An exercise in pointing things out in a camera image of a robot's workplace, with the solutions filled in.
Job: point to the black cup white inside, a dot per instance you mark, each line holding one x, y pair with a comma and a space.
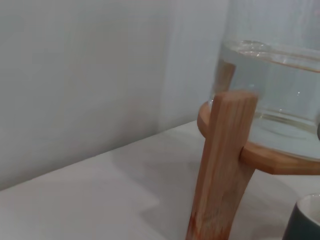
300, 222

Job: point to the wooden dispenser stand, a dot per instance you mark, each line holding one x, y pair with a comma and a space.
222, 155

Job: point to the glass water dispenser jar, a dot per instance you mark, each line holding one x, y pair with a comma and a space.
280, 95

